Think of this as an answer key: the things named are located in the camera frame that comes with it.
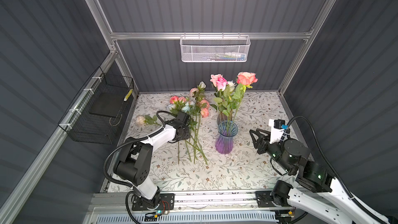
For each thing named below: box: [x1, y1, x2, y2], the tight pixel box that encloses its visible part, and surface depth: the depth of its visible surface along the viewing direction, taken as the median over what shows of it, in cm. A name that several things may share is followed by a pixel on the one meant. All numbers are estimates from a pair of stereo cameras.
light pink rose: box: [209, 74, 229, 125], surface depth 65 cm
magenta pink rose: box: [216, 77, 228, 125], surface depth 65 cm
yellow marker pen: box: [123, 88, 134, 102], surface depth 83 cm
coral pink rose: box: [232, 71, 259, 100], surface depth 67 cm
